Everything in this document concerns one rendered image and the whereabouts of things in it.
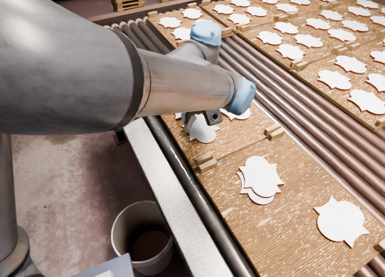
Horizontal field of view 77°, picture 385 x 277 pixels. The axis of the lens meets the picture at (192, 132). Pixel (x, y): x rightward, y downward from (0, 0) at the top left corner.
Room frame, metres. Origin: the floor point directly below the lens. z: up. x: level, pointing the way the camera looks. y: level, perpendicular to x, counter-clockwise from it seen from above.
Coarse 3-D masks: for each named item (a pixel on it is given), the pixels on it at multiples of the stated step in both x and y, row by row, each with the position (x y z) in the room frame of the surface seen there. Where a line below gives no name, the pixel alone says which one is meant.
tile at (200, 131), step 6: (198, 120) 0.59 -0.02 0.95; (204, 120) 0.59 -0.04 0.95; (192, 126) 0.57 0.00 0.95; (198, 126) 0.57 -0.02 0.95; (204, 126) 0.57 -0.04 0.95; (210, 126) 0.57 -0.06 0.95; (216, 126) 0.57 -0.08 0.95; (192, 132) 0.54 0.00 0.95; (198, 132) 0.54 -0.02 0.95; (204, 132) 0.54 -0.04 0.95; (210, 132) 0.54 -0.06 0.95; (192, 138) 0.51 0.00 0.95; (198, 138) 0.51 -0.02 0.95; (204, 138) 0.52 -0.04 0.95; (210, 138) 0.52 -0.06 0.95
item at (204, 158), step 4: (200, 156) 0.43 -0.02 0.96; (204, 156) 0.43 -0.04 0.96; (208, 156) 0.43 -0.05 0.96; (212, 156) 0.43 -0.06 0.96; (196, 160) 0.42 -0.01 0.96; (200, 160) 0.42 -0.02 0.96; (204, 160) 0.42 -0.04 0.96; (208, 160) 0.43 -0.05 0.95; (196, 164) 0.42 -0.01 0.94; (200, 164) 0.42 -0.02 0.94
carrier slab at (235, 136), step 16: (256, 112) 0.65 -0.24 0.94; (176, 128) 0.57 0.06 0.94; (224, 128) 0.57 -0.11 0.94; (240, 128) 0.57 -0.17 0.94; (256, 128) 0.57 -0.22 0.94; (192, 144) 0.50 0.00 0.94; (208, 144) 0.50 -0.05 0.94; (224, 144) 0.50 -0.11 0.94; (240, 144) 0.50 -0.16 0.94; (192, 160) 0.44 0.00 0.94
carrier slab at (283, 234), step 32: (224, 160) 0.44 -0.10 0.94; (288, 160) 0.44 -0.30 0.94; (224, 192) 0.33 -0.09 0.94; (288, 192) 0.33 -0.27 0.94; (320, 192) 0.33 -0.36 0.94; (256, 224) 0.23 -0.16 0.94; (288, 224) 0.23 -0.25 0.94; (256, 256) 0.16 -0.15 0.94; (288, 256) 0.16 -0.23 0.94; (320, 256) 0.16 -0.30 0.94; (352, 256) 0.16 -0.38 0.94
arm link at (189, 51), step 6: (186, 42) 0.52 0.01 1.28; (192, 42) 0.52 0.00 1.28; (180, 48) 0.50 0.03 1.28; (186, 48) 0.50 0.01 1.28; (192, 48) 0.50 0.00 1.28; (198, 48) 0.50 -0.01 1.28; (168, 54) 0.47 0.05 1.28; (174, 54) 0.47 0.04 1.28; (180, 54) 0.47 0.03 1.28; (186, 54) 0.47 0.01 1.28; (192, 54) 0.48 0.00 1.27; (198, 54) 0.49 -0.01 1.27; (204, 54) 0.50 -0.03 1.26; (186, 60) 0.45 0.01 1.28; (192, 60) 0.45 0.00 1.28; (198, 60) 0.45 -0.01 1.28; (204, 60) 0.46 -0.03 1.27
